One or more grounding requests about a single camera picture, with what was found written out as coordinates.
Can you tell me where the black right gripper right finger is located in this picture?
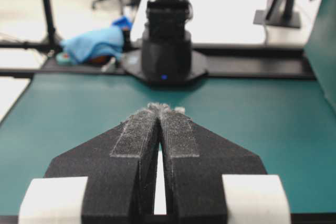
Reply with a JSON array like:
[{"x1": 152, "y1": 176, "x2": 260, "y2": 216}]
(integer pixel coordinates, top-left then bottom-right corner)
[{"x1": 158, "y1": 106, "x2": 291, "y2": 223}]

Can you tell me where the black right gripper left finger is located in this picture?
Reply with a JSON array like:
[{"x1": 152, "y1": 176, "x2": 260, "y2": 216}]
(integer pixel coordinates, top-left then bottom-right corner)
[{"x1": 18, "y1": 109, "x2": 159, "y2": 223}]

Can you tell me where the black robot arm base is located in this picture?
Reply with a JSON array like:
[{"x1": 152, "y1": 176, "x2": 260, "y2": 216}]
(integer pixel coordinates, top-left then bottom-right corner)
[{"x1": 121, "y1": 0, "x2": 207, "y2": 86}]

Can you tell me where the light blue cloth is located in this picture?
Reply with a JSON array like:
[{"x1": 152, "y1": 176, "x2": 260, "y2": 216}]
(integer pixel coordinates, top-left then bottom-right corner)
[{"x1": 60, "y1": 16, "x2": 132, "y2": 65}]

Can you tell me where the black vertical stand pole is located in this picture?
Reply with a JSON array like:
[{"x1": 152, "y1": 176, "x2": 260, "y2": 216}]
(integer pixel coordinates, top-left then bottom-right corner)
[{"x1": 43, "y1": 0, "x2": 61, "y2": 52}]

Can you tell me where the black monitor stand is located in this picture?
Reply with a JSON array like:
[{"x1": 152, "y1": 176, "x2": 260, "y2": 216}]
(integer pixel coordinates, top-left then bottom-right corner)
[{"x1": 253, "y1": 0, "x2": 301, "y2": 29}]

